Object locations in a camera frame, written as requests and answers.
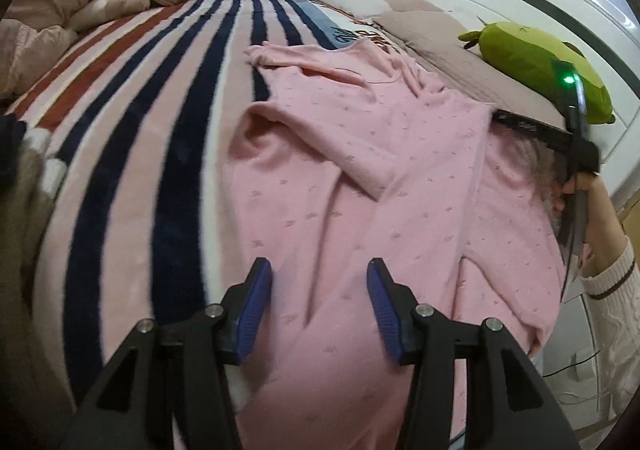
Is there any green avocado plush toy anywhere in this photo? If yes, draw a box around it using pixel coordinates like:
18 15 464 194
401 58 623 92
458 21 615 125

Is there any pink knit sweater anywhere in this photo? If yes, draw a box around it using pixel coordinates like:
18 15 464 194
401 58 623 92
226 40 565 449

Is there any beige pink duvet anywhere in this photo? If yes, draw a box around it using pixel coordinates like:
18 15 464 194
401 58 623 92
1 0 151 100

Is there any person's right hand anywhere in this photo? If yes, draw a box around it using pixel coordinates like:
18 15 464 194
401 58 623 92
552 173 628 274

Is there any right forearm white sleeve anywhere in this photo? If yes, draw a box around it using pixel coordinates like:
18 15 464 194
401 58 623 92
580 239 639 414

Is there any beige pillow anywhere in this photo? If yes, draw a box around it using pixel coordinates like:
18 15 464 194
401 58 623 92
318 0 564 128

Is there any striped bed blanket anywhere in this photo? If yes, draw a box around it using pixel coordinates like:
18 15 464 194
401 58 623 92
13 0 376 402

